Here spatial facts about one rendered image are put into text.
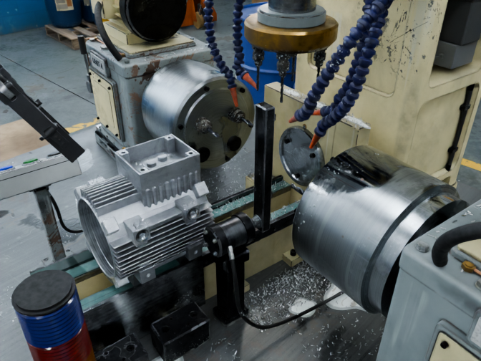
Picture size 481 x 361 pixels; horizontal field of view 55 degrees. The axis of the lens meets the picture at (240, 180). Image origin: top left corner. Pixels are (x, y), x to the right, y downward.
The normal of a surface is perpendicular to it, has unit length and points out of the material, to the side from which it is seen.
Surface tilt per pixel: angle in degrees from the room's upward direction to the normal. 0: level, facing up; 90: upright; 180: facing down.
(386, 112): 90
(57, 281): 0
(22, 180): 67
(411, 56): 90
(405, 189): 13
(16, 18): 90
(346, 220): 54
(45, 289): 0
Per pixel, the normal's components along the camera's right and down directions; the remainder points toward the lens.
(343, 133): -0.81, 0.32
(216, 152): 0.59, 0.44
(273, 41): -0.43, 0.49
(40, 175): 0.54, 0.08
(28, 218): 0.00, -0.84
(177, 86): -0.47, -0.50
